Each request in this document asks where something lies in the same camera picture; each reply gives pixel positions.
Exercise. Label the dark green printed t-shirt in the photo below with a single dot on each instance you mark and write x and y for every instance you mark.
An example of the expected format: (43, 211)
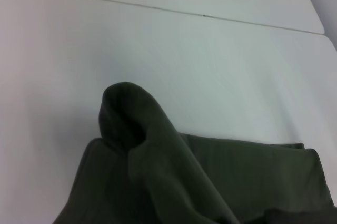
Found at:
(171, 181)

